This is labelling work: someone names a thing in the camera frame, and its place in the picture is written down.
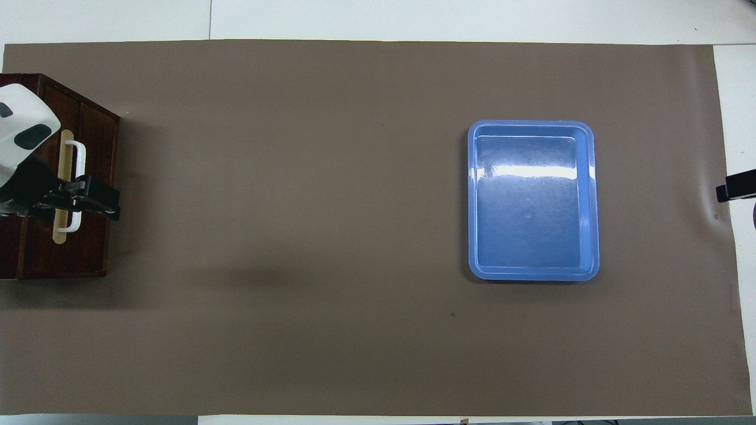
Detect blue plastic tray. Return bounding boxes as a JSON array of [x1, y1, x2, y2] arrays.
[[467, 120, 601, 282]]

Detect dark wooden cabinet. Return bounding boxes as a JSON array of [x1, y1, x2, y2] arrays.
[[0, 73, 120, 280]]

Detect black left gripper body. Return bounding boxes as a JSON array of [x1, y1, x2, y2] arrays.
[[0, 155, 63, 217]]

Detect white drawer handle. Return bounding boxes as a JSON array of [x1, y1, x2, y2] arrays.
[[64, 140, 87, 233]]

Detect brown table mat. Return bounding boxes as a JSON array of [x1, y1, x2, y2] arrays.
[[0, 39, 754, 417]]

